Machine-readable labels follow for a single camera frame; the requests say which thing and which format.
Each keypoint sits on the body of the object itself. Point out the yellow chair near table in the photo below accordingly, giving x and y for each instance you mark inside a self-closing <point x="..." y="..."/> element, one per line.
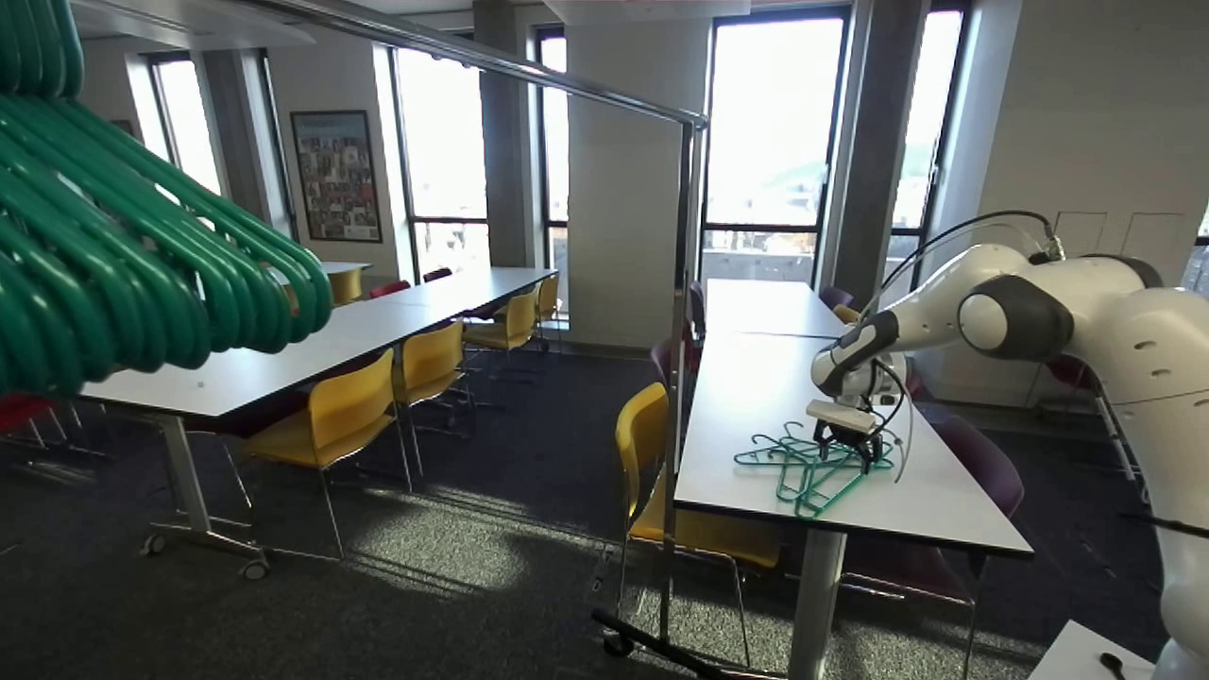
<point x="642" y="449"/>

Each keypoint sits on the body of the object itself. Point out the metal clothes rail rack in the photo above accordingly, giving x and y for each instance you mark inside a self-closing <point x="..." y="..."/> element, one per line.
<point x="631" y="135"/>

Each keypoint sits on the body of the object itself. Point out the framed wall picture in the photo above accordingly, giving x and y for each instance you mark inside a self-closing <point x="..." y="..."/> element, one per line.
<point x="339" y="174"/>

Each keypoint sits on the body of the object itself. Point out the white long table row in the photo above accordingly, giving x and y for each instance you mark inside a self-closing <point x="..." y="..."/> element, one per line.
<point x="243" y="376"/>

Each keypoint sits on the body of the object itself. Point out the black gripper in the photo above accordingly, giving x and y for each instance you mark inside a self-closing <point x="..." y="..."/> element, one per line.
<point x="848" y="440"/>

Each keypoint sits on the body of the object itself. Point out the green hangers pile on table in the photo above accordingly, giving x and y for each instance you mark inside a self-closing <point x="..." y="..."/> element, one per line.
<point x="815" y="472"/>

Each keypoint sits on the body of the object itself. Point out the white front table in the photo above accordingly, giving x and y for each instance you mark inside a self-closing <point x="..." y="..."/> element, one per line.
<point x="756" y="378"/>

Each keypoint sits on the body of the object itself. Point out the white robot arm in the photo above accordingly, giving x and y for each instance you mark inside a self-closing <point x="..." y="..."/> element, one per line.
<point x="1141" y="340"/>

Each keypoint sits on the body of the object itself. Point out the maroon chair near table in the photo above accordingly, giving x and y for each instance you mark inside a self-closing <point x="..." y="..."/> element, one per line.
<point x="932" y="571"/>

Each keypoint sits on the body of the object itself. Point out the green hangers on rail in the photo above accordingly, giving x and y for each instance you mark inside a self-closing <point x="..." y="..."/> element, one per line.
<point x="116" y="258"/>

